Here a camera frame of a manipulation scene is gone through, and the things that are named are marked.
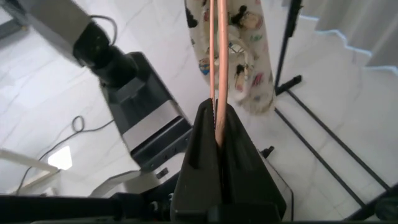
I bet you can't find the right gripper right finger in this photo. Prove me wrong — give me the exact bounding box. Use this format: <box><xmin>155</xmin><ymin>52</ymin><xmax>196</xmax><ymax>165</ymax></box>
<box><xmin>223</xmin><ymin>102</ymin><xmax>287</xmax><ymax>222</ymax></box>

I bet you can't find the white curtain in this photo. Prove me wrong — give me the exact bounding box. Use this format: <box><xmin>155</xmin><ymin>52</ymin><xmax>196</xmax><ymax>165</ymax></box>
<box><xmin>300</xmin><ymin>0</ymin><xmax>398</xmax><ymax>76</ymax></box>

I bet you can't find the cream printed garment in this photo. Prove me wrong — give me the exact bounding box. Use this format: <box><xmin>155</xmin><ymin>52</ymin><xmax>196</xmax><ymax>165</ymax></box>
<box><xmin>183</xmin><ymin>0</ymin><xmax>277</xmax><ymax>116</ymax></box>

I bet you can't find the pink clothes hanger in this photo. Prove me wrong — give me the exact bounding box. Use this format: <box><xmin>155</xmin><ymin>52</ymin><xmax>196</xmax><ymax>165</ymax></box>
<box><xmin>208</xmin><ymin>0</ymin><xmax>231</xmax><ymax>147</ymax></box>

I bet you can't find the dark teal garment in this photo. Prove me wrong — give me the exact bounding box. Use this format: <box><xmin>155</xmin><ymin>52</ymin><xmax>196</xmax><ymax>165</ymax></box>
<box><xmin>374</xmin><ymin>196</ymin><xmax>398</xmax><ymax>222</ymax></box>

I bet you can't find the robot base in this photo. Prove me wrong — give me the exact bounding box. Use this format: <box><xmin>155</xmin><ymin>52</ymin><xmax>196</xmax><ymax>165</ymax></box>
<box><xmin>0</xmin><ymin>51</ymin><xmax>295</xmax><ymax>223</ymax></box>

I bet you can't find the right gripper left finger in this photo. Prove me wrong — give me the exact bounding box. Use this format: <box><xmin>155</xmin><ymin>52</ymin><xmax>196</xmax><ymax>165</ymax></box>
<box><xmin>170</xmin><ymin>98</ymin><xmax>223</xmax><ymax>222</ymax></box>

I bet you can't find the black clothes rack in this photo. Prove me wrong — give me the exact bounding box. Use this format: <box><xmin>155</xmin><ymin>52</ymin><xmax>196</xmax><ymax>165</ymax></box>
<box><xmin>273</xmin><ymin>0</ymin><xmax>398</xmax><ymax>222</ymax></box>

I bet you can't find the black cable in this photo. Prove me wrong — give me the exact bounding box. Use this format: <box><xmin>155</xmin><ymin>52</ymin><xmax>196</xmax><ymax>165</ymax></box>
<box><xmin>89</xmin><ymin>14</ymin><xmax>119</xmax><ymax>46</ymax></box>
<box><xmin>14</xmin><ymin>114</ymin><xmax>116</xmax><ymax>196</ymax></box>

